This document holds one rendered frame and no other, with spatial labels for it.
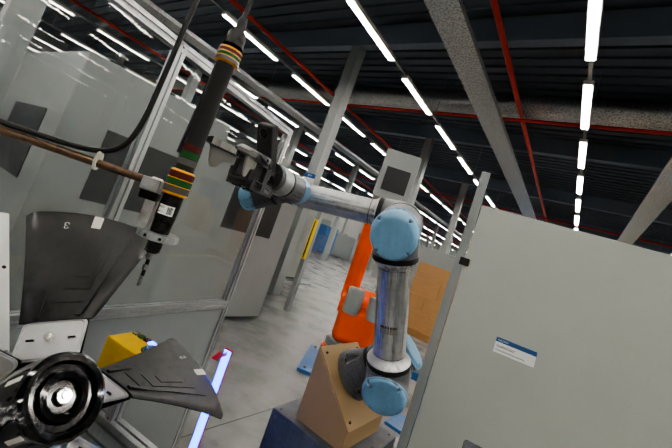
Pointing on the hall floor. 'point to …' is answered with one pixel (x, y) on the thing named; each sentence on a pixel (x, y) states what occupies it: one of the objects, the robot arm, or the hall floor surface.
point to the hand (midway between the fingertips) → (223, 140)
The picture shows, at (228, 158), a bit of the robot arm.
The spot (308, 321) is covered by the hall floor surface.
